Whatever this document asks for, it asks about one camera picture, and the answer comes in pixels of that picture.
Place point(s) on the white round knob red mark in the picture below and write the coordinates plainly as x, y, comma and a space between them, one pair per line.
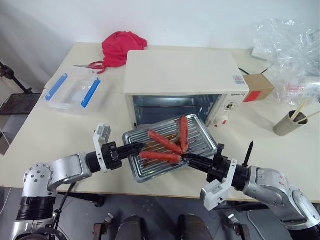
222, 121

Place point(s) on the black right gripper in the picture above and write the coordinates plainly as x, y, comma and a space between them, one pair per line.
218, 167

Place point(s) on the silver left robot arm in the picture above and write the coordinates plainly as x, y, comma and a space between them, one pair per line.
62, 167

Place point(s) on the dark rounded shape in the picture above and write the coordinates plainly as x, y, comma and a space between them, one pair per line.
132, 227

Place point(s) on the grey metal cup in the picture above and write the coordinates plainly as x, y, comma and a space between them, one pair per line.
287, 126

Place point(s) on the flat white box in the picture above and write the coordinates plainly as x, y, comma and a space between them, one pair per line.
258, 54

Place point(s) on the red sausage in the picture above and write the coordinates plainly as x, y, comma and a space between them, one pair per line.
184, 132
160, 156
165, 141

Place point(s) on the red cloth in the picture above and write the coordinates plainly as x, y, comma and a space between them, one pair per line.
120, 48

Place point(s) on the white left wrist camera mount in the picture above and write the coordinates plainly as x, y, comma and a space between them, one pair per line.
98, 147

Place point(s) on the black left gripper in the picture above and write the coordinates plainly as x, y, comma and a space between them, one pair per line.
112, 156

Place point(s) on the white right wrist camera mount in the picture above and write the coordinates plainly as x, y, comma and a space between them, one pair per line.
215, 195

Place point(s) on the clear crumpled plastic bags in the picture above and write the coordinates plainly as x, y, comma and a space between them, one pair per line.
287, 50

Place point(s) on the brown cardboard box red label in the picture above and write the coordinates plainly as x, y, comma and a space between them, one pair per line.
257, 86

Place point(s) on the wooden chopstick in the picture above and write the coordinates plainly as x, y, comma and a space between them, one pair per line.
308, 117
300, 109

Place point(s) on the cream toaster oven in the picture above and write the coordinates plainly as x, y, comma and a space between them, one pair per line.
180, 72

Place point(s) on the ribbed metal baking tray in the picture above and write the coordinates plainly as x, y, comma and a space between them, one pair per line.
200, 135

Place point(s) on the clear container with blue clips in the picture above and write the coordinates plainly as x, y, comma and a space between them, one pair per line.
72, 91

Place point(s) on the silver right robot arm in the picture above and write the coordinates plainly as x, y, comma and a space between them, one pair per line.
270, 185

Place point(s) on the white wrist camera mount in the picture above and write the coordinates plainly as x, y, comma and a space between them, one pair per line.
215, 195
98, 147

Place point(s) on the black table frame bar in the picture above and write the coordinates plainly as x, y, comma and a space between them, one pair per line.
82, 197

